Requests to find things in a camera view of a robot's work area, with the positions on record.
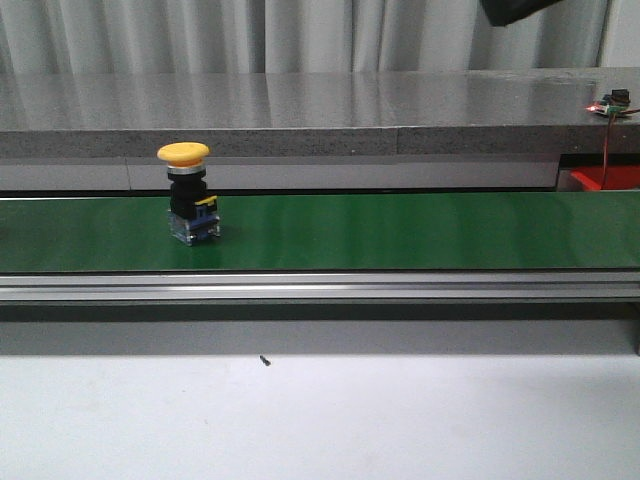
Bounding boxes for yellow mushroom push button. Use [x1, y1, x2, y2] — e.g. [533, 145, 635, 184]
[157, 142, 220, 246]

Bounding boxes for green conveyor belt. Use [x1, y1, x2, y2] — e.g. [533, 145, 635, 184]
[1, 191, 639, 273]

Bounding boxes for grey stone slab bench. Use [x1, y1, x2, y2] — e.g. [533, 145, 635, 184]
[1, 67, 639, 159]

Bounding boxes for red plastic bin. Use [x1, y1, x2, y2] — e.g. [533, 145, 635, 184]
[570, 165, 640, 191]

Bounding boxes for white rear conveyor panel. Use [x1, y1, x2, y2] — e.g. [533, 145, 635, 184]
[1, 157, 559, 191]

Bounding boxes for small green sensor board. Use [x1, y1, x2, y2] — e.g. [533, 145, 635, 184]
[586, 89, 639, 117]

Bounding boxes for grey pleated curtain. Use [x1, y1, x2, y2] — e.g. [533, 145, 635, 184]
[1, 1, 610, 74]

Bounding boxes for aluminium conveyor frame rail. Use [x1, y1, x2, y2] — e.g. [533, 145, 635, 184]
[1, 270, 639, 303]

